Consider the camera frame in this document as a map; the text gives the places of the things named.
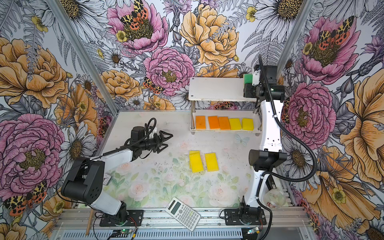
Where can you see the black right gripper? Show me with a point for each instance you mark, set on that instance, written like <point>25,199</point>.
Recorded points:
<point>247,89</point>

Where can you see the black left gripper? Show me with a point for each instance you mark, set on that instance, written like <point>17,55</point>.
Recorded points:
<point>158,142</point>

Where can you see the aluminium front rail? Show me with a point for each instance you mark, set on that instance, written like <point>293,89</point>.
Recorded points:
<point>158,218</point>

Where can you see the white scientific calculator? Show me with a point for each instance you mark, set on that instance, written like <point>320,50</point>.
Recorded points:
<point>184,214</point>

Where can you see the yellow bottom sponge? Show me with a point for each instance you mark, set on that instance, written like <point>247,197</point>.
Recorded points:
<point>211,162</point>

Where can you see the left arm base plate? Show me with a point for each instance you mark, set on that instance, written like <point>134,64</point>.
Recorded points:
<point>129,218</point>

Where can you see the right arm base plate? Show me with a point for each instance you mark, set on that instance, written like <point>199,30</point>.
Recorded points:
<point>233,217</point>

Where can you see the yellow top stack sponge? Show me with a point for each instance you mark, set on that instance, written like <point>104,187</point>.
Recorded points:
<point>196,163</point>

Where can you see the orange top sponge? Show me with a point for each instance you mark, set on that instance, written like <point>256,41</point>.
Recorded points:
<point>224,123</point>

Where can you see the green circuit board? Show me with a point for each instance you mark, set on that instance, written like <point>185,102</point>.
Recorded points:
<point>124,233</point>

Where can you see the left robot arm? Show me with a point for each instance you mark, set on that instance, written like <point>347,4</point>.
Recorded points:
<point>84,181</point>

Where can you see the green scouring sponge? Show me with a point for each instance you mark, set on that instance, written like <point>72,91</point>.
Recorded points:
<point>248,78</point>

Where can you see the orange sponge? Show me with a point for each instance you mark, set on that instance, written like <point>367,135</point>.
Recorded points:
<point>214,123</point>
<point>201,123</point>
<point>224,123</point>

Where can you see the wooden stick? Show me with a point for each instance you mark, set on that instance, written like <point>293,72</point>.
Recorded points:
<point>89,222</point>

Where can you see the white two-tier shelf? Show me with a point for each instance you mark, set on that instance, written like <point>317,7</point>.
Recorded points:
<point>220,90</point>

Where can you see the small analog clock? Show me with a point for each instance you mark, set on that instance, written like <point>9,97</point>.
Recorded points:
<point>107,179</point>

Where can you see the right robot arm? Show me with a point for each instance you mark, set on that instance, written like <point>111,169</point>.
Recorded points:
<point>269,154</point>

